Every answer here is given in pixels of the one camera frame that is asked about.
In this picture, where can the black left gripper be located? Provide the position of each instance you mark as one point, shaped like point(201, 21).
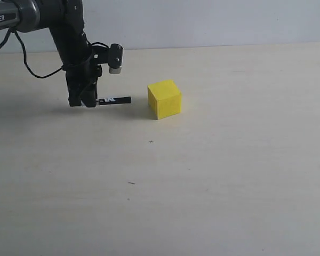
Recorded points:
point(79, 78)

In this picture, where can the black and white marker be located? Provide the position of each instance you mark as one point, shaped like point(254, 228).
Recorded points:
point(114, 101)

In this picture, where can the yellow foam cube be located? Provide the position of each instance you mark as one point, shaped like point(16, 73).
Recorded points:
point(164, 99)

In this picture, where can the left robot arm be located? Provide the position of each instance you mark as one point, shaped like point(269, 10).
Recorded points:
point(65, 21)

